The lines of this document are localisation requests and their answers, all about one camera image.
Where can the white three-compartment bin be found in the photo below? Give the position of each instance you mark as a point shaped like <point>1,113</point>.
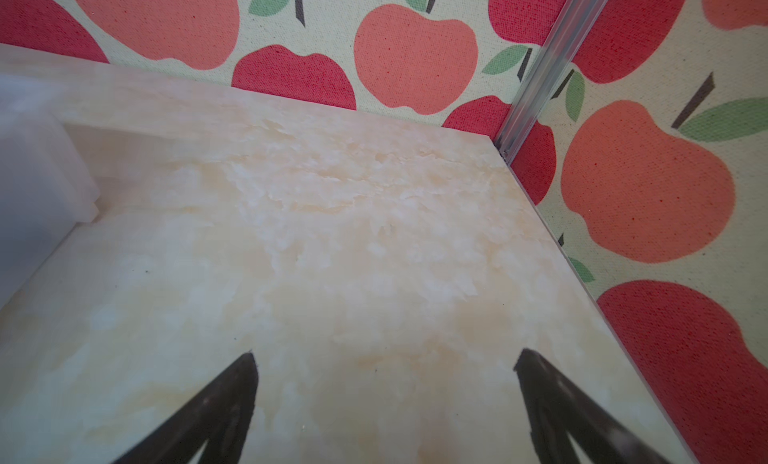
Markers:
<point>46,187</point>

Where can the right aluminium frame post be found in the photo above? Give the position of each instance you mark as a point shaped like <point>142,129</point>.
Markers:
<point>569,31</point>

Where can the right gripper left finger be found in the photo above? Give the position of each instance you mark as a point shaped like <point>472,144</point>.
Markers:
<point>212,426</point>

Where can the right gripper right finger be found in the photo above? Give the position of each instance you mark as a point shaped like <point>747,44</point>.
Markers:
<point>562,416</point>

